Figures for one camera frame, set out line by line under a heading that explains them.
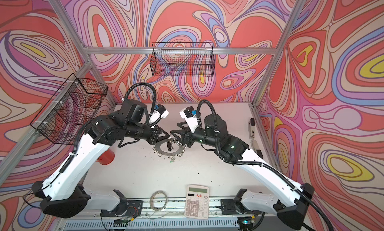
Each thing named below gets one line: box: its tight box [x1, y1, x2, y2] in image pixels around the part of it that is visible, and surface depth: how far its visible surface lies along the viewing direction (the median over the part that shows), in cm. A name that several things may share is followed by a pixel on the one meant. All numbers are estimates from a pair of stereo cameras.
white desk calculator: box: [184, 184, 210, 220], surface depth 75 cm
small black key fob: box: [166, 141, 172, 152], surface depth 64 cm
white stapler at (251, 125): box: [248, 118, 255, 140], surface depth 103 cm
